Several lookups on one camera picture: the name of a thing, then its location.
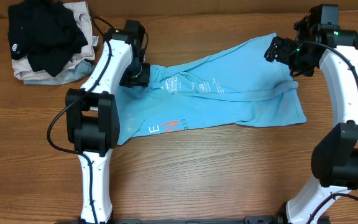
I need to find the black garment on pile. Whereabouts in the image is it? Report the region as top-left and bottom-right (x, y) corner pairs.
(7, 0), (88, 77)

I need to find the grey-blue folded garment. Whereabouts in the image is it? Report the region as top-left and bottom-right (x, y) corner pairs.
(24, 60), (95, 85)

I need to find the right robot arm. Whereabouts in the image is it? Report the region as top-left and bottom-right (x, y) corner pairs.
(264, 4), (358, 224)

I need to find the light blue printed t-shirt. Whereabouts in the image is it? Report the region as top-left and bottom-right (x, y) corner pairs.
(116, 34), (306, 144)

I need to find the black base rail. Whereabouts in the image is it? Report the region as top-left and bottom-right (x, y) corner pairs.
(54, 215), (288, 224)

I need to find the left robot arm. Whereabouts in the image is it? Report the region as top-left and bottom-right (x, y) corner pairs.
(65, 20), (150, 223)

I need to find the beige folded garment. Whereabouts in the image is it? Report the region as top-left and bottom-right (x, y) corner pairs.
(12, 1), (95, 81)

